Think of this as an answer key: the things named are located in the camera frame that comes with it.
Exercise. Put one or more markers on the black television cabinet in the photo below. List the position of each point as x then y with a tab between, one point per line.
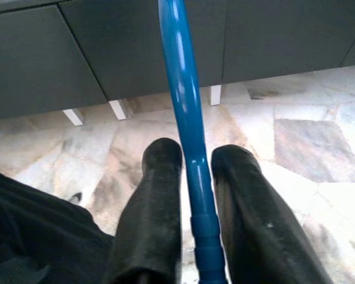
77	53

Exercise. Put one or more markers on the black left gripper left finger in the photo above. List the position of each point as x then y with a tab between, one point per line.
154	213

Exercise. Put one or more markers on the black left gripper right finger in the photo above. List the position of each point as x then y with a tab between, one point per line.
248	213

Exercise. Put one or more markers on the black printed t-shirt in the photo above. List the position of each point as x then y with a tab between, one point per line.
32	230

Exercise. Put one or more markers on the blue plastic hanger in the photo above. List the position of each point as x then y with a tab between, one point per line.
180	74

